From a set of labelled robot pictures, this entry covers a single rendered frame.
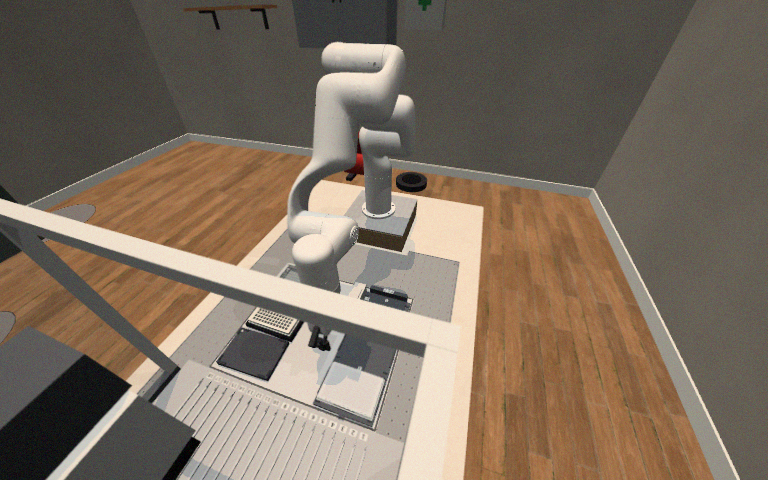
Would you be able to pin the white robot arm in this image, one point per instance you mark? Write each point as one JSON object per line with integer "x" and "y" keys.
{"x": 354, "y": 91}

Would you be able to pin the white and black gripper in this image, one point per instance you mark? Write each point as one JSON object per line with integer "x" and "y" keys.
{"x": 322, "y": 343}

